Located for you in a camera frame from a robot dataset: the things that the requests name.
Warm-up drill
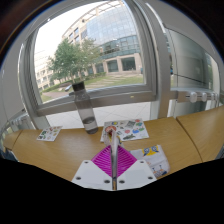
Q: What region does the green tree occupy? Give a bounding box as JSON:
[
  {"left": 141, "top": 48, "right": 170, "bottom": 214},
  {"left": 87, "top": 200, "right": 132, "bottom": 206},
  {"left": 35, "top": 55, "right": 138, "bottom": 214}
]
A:
[{"left": 46, "top": 37, "right": 101, "bottom": 85}]

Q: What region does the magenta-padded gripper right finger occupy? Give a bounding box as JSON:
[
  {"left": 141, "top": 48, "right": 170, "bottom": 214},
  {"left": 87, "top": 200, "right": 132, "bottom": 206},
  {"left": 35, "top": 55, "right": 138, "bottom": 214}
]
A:
[{"left": 116, "top": 145, "right": 158, "bottom": 191}]

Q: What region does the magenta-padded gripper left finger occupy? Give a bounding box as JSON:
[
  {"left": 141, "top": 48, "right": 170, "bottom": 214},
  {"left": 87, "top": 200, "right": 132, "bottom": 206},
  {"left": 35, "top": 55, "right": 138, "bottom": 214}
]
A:
[{"left": 71, "top": 145, "right": 114, "bottom": 192}]

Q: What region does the glass fronted building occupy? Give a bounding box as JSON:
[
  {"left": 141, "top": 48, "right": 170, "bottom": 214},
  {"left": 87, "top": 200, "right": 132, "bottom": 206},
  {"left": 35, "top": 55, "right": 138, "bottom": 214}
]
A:
[{"left": 61, "top": 1, "right": 145, "bottom": 82}]

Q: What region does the large colourful sticker sheet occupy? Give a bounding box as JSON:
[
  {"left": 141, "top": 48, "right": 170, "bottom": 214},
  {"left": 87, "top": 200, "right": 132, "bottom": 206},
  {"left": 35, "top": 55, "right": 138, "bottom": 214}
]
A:
[{"left": 100, "top": 118, "right": 150, "bottom": 144}]

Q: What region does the grey window frame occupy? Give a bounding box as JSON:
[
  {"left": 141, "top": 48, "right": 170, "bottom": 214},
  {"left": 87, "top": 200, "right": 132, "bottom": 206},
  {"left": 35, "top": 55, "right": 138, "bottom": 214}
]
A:
[{"left": 17, "top": 0, "right": 175, "bottom": 132}]

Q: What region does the white cartoon print towel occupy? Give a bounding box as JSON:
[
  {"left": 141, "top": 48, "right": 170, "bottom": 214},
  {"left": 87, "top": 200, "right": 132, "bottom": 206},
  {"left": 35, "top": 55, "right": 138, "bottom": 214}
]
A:
[{"left": 103, "top": 127, "right": 171, "bottom": 191}]

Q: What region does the small colourful sticker sheet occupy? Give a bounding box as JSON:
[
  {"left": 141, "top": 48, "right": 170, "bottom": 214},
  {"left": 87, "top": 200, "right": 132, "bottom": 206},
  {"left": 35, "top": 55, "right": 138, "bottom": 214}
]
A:
[{"left": 36, "top": 125, "right": 64, "bottom": 142}]

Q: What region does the clear grey drink bottle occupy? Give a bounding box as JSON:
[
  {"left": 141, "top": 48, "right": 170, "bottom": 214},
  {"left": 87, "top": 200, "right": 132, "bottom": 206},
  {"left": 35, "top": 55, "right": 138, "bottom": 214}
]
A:
[{"left": 71, "top": 81, "right": 100, "bottom": 135}]

